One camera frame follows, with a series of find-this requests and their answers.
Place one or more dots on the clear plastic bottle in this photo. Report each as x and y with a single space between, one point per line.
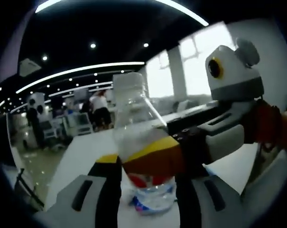
133 114

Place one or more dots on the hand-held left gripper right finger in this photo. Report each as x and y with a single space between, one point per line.
205 204

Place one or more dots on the curved ceiling light strip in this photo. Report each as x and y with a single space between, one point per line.
86 69

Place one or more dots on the black metal stand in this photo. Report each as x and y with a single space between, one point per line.
30 190

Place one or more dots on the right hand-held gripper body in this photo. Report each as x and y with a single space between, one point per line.
235 78

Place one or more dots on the person's right hand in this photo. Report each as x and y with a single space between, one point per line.
264 126

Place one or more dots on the hanging display sign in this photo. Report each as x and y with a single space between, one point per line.
81 94

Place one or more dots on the person's grey trousers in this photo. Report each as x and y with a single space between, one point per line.
271 180

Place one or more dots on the white office chair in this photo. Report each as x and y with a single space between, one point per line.
82 123
50 130

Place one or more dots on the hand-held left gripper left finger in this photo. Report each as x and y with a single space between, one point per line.
86 204

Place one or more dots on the white table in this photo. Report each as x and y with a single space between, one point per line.
86 152

